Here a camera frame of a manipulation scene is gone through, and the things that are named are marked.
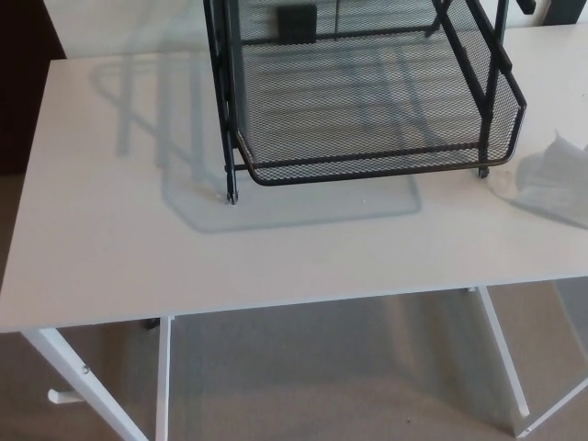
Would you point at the white folding desk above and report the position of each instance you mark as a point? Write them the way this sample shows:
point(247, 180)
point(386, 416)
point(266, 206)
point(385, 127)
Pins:
point(115, 257)

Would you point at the dark brown wooden furniture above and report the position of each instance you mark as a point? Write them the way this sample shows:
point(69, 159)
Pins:
point(23, 69)

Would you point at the dark chair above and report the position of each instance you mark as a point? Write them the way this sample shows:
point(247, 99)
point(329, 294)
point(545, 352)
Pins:
point(558, 10)

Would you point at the black mesh file tray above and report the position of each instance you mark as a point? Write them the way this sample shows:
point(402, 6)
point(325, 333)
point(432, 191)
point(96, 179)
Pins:
point(367, 115)

